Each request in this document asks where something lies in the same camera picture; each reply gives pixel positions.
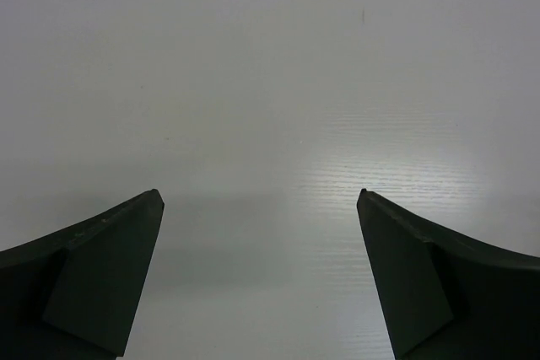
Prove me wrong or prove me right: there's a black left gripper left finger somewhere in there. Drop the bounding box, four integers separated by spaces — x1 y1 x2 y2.
1 189 165 359

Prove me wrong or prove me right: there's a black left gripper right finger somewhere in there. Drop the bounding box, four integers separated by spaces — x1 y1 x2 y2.
357 190 539 359

